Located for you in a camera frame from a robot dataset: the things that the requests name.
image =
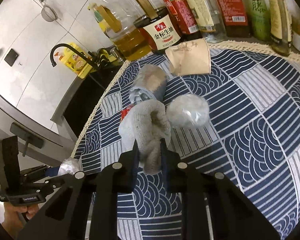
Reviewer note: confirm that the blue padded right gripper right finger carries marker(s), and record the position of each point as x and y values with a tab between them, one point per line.
173	177

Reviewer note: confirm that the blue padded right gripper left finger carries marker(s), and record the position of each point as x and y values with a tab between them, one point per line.
129	170

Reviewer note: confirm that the white terry cloth towel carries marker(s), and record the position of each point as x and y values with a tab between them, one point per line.
146	124

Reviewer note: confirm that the small plastic-wrapped white wad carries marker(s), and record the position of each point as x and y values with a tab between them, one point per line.
69	166

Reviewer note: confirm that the red snack wrapper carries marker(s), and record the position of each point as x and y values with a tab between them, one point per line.
125	111

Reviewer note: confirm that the plastic-wrapped white ball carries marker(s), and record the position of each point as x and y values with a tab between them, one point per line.
188	111

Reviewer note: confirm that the brown paper cup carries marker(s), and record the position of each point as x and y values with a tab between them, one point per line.
189	58

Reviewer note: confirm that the black kitchen faucet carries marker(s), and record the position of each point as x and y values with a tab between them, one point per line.
97	60

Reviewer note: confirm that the person's left hand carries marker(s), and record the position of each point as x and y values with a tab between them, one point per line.
12	223

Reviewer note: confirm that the blue white patterned tablecloth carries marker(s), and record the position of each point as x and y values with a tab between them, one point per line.
253	137

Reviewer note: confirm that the yellow dish soap box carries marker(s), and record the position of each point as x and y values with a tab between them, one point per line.
73	61

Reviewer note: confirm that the cooking oil bottle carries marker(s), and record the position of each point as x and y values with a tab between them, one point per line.
116	20

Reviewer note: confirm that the beige label clear bottle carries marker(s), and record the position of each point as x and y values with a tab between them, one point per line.
209	20

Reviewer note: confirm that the hanging metal strainer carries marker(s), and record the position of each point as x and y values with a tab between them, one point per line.
48	13

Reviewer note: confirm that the red label sauce bottle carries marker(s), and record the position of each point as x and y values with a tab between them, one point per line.
181	11

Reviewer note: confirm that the dark bottle red label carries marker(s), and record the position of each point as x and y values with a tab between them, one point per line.
235	18

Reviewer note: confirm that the tall yellow label bottle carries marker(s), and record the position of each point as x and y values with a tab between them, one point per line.
280	27

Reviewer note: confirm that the green label bottle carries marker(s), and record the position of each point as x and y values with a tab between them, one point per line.
259	19

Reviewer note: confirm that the black wall switch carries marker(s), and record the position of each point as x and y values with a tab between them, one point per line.
11	57

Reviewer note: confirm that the soy sauce jug gold handle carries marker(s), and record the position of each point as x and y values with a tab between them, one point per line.
157	26

